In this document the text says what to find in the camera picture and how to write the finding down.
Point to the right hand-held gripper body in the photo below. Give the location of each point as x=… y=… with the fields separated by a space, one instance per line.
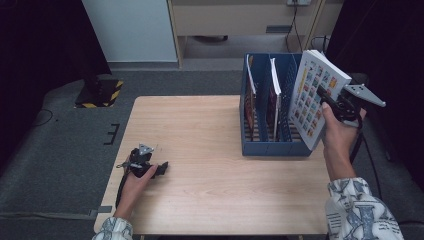
x=348 y=108

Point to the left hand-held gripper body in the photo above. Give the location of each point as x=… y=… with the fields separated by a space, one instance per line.
x=141 y=163

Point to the thick white cover book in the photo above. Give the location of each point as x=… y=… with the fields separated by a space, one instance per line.
x=306 y=100

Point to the blue plastic file rack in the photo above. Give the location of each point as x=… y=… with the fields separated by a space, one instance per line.
x=266 y=148

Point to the dark red cover book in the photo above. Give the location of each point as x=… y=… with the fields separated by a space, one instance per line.
x=248 y=110

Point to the person's left hand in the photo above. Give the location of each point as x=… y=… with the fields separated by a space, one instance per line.
x=131 y=193

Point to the person's right hand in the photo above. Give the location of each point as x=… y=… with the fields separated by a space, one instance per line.
x=338 y=143

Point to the black tape floor mark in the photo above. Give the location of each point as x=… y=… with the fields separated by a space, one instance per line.
x=113 y=133

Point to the grey tape piece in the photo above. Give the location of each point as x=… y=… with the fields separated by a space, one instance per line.
x=101 y=210

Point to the black stand base striped tape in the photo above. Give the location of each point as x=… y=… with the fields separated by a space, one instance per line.
x=100 y=93

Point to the white power strip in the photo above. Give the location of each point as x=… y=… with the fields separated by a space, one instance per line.
x=298 y=2

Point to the beige wooden desk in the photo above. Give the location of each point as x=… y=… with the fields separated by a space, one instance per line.
x=233 y=16

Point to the white partition panel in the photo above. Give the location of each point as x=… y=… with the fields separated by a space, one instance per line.
x=133 y=30

